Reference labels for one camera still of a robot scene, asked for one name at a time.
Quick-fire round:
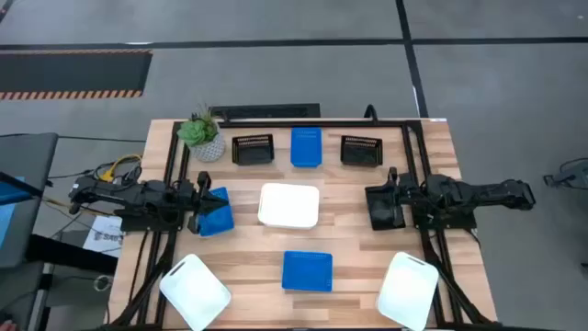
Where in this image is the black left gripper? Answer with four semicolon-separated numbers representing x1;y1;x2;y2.
176;171;230;234

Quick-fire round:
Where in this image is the blue plastic mesh basket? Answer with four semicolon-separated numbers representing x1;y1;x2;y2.
280;249;334;293
197;186;236;238
289;126;323;169

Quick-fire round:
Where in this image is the succulent in patterned white pot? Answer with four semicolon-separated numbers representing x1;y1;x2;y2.
176;104;227;164

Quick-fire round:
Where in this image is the white printed paper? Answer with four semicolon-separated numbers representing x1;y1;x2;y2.
82;214;126;259

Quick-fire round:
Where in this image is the yellow cable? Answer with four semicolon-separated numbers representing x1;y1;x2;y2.
93;154;144;182

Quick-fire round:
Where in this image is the black perforated panel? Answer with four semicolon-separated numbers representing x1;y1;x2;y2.
208;102;322;120

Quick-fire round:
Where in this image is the blue sheet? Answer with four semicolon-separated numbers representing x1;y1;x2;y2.
0;176;27;250

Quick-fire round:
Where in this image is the white cable coil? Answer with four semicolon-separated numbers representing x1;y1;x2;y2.
93;274;114;293

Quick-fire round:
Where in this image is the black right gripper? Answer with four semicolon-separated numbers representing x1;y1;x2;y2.
370;166;417;230

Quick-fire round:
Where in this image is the black hazard-striped floor mat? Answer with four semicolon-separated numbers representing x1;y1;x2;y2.
0;49;154;101

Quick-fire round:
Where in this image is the black plastic mesh basket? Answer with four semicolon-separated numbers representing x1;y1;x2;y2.
231;133;276;166
364;183;407;232
340;134;384;167

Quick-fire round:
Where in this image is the white plastic basket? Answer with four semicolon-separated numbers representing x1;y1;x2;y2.
375;250;440;331
158;253;232;331
257;182;321;231

